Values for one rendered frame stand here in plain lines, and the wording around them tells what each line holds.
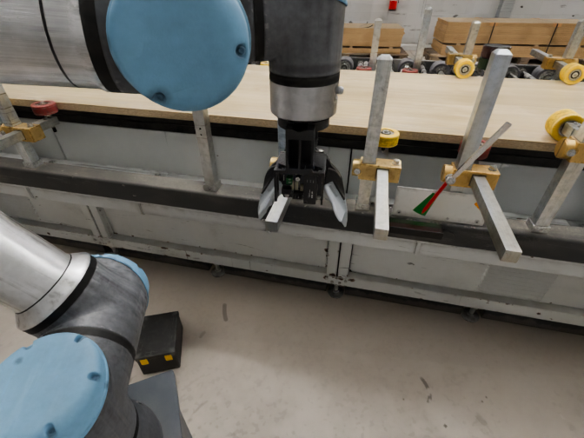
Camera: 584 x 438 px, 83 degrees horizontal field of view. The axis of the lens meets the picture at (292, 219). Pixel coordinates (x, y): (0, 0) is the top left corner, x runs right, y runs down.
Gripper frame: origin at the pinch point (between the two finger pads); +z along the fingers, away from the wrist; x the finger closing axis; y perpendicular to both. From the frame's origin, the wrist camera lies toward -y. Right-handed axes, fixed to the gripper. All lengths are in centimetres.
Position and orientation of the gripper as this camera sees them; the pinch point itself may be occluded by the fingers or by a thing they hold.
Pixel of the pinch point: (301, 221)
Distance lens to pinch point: 58.6
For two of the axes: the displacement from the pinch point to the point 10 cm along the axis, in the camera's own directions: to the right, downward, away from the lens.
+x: 9.9, 0.8, -1.1
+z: 0.0, 8.0, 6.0
